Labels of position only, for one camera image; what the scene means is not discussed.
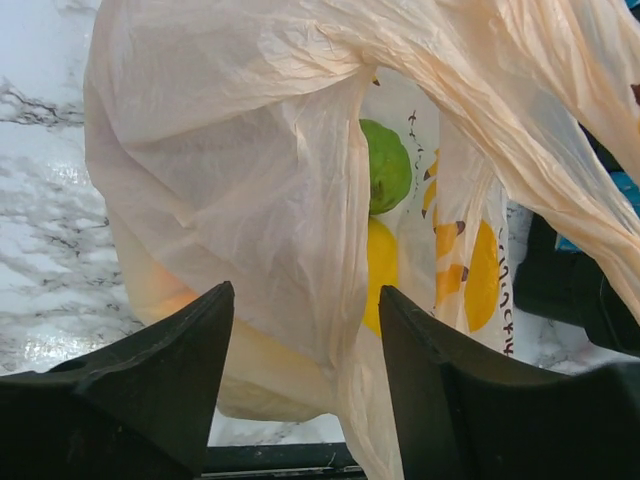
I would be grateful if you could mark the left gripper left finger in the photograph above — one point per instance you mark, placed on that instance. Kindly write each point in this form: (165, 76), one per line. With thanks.
(139, 408)

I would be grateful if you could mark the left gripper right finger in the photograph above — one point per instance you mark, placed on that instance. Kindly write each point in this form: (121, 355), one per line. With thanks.
(465, 411)

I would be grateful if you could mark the green fake guava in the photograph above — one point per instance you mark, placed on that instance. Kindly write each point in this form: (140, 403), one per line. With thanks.
(389, 167)

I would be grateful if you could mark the orange translucent plastic bag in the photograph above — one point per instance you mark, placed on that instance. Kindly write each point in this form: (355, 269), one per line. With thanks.
(225, 139)

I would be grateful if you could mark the yellow fake lemon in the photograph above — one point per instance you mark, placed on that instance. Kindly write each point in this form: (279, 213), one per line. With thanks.
(382, 269)

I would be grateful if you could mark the black plastic toolbox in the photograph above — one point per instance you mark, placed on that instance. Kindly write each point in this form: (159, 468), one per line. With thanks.
(558, 281)

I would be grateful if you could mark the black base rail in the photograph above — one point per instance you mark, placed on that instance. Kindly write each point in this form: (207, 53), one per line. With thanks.
(288, 462)

